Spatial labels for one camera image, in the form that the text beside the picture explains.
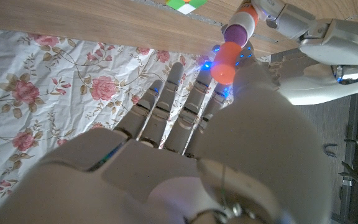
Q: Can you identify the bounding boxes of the glue stick with orange cap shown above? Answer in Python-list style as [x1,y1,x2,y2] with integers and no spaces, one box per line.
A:
[223,0,260,48]

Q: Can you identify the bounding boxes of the multicoloured Rubik's cube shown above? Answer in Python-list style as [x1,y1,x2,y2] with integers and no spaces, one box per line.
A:
[165,0,208,15]

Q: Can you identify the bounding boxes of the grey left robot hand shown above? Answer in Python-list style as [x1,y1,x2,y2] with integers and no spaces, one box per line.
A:
[250,0,358,106]

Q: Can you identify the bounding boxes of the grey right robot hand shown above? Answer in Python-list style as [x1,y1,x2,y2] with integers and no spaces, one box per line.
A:
[0,42,334,224]

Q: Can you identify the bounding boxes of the orange glue stick cap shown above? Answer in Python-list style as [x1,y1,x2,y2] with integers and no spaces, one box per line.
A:
[210,42,244,85]

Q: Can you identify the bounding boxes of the floral backdrop cloth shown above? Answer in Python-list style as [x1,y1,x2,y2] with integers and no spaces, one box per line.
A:
[0,26,273,218]

